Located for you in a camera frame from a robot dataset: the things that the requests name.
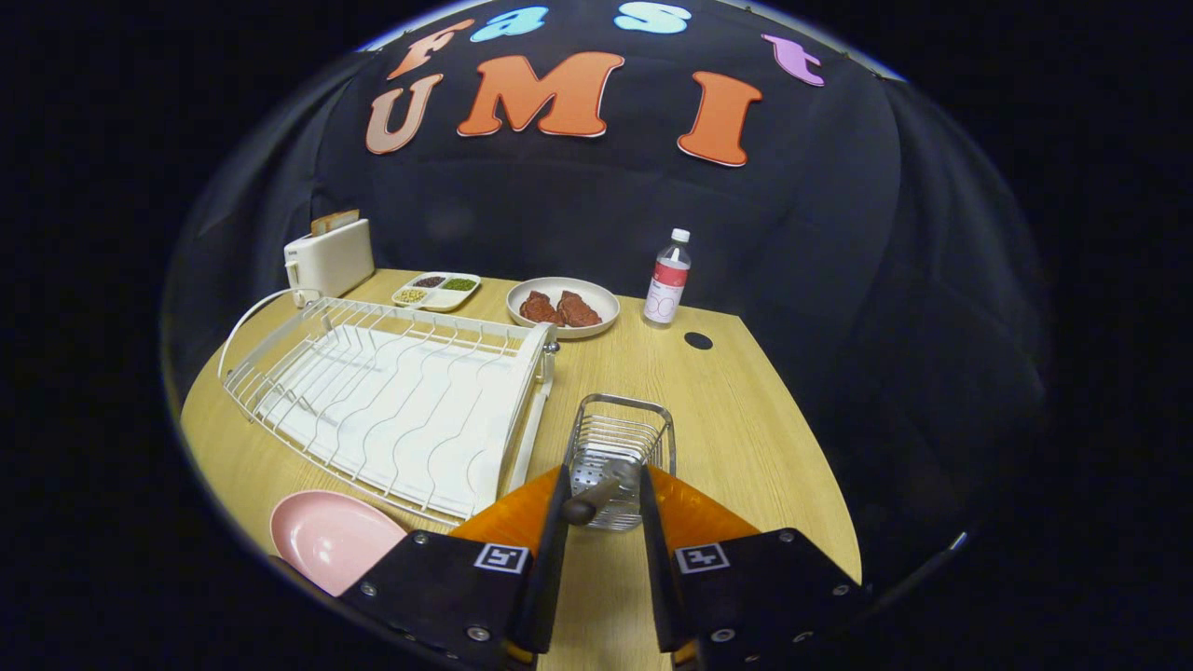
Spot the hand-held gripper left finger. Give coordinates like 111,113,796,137
337,464,572,671

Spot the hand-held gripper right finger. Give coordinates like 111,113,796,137
638,464,872,671

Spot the metal spoon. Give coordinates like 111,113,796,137
561,459,646,526

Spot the metal wire basket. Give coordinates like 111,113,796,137
564,393,677,532

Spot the white wire dish rack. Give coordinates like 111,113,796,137
217,289,560,528

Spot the pink plate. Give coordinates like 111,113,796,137
269,490,409,597

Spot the beige round plate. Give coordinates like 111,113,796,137
506,277,621,339

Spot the red meat steak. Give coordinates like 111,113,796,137
519,291,565,326
556,291,603,328

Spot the clear bottle with red label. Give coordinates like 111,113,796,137
643,228,692,329

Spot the white divided tray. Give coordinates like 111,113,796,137
391,271,482,313

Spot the white toaster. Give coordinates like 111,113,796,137
283,218,376,308

